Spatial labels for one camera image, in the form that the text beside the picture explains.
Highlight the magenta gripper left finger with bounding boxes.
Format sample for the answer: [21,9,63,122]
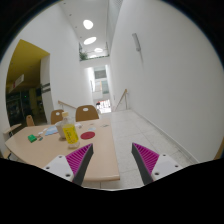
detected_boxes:
[44,144,94,186]

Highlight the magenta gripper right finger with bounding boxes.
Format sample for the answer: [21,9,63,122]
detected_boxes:
[132,143,182,185]

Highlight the red round coaster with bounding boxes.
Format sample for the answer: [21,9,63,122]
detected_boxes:
[80,131,95,140]

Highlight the yellow labelled plastic bottle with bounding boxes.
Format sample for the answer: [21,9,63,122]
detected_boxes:
[62,112,79,148]

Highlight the beige wooden table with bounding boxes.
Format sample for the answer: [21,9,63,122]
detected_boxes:
[5,118,120,182]

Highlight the light blue cloth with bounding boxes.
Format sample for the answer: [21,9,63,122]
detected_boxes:
[45,126,58,136]

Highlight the small light blue coaster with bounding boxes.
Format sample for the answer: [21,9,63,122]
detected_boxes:
[88,127,96,131]

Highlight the white cup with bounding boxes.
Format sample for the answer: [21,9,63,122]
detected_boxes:
[55,121,65,139]

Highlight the green small box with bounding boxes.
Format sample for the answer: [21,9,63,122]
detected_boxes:
[28,135,37,143]

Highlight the wooden chair middle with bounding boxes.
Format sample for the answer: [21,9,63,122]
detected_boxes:
[51,109,63,124]

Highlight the wooden chair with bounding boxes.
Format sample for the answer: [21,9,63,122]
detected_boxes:
[26,115,35,127]
[51,109,63,124]
[75,105,99,121]

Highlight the wooden chair right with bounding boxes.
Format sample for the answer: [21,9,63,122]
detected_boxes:
[75,105,99,121]

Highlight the wooden chair left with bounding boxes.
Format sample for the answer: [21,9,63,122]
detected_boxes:
[26,115,35,127]

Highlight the wooden stair handrail right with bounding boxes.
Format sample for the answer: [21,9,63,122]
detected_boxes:
[115,89,128,111]

